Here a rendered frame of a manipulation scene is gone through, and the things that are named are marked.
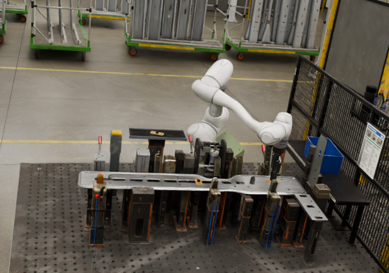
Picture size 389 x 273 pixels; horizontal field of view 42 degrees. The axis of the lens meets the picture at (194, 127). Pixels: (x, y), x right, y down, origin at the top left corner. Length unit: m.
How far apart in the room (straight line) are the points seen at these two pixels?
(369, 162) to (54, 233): 1.91
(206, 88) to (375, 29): 2.48
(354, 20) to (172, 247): 3.43
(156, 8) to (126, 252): 7.34
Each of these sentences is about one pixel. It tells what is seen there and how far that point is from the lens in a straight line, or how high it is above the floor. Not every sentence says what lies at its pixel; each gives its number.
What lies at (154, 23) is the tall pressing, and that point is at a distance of 9.84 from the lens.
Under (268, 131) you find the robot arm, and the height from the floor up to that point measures 1.42.
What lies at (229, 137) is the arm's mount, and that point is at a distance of 3.87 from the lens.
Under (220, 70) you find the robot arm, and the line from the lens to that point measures 3.27.
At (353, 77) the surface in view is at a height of 1.18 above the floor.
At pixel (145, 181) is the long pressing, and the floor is 1.00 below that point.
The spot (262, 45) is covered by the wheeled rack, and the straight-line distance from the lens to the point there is 10.65.
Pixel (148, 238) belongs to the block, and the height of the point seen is 0.74.
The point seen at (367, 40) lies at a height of 1.59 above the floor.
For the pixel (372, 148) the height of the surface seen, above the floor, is 1.32.
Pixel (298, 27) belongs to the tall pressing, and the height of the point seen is 0.74.
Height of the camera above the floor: 2.42
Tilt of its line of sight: 22 degrees down
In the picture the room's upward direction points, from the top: 8 degrees clockwise
